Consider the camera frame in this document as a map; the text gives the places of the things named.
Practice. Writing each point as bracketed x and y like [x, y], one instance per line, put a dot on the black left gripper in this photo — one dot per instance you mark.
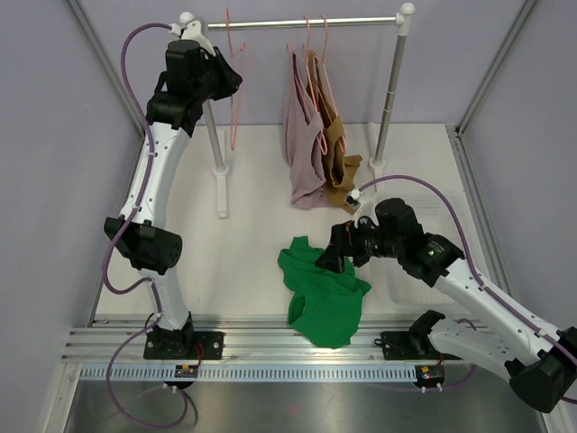
[229, 78]

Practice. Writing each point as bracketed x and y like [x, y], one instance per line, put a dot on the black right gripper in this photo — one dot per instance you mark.
[344, 242]

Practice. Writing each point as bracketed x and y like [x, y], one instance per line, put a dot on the green tank top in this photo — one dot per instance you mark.
[326, 307]

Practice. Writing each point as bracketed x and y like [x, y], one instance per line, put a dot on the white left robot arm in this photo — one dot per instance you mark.
[138, 233]

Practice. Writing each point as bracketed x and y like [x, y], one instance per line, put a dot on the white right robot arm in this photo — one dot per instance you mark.
[535, 357]

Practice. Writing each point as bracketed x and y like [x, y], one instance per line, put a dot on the tan brown tank top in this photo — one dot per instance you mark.
[339, 169]

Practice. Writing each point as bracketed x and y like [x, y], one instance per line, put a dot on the mauve pink tank top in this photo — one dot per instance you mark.
[303, 129]

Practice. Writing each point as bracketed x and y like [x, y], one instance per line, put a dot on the pink hanger of tan top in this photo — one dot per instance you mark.
[328, 107]

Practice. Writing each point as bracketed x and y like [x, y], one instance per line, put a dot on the pink hanger of mauve top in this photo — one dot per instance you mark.
[309, 87]

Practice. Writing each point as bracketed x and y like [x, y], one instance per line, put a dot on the white plastic basket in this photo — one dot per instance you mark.
[427, 234]

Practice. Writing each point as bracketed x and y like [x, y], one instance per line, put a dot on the white clothes rack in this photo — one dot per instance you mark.
[401, 20]

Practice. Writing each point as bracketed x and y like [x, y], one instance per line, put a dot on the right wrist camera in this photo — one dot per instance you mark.
[362, 204]

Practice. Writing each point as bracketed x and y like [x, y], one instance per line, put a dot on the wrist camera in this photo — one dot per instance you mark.
[362, 204]
[193, 31]

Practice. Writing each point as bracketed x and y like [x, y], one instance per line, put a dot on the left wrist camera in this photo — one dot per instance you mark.
[193, 31]

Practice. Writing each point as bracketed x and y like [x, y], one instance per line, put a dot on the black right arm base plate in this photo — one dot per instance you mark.
[405, 346]

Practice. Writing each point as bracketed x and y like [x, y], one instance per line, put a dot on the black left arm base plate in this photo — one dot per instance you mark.
[204, 345]

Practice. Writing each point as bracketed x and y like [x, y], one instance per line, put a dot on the white slotted cable duct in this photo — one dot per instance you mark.
[251, 372]

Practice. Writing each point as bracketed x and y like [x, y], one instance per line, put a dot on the aluminium front rail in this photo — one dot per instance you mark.
[257, 339]

